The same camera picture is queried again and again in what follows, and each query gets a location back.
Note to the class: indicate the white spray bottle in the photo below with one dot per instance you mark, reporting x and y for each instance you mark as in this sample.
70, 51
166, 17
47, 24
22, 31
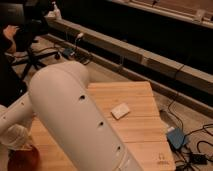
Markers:
56, 11

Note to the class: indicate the black office chair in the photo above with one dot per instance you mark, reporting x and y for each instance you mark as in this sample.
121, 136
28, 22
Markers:
29, 16

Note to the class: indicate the blue floor device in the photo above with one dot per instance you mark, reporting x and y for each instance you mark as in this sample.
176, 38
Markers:
177, 138

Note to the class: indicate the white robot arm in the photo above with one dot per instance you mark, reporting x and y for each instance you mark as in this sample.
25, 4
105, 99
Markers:
57, 95

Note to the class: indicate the blue power box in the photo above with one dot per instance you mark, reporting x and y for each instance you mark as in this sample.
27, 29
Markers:
68, 53

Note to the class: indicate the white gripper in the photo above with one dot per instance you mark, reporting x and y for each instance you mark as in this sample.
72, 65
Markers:
17, 137

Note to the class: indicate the red ceramic bowl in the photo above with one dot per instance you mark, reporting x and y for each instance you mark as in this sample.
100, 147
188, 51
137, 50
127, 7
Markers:
23, 160

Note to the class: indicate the black power adapter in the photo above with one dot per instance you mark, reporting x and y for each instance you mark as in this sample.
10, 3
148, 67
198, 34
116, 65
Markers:
198, 159

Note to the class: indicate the person's hand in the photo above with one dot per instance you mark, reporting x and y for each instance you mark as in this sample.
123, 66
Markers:
9, 32

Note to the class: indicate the small white box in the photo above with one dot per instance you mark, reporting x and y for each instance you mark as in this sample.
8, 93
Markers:
120, 110

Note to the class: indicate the black dark chair left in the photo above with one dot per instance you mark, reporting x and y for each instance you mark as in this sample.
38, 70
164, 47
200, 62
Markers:
11, 86

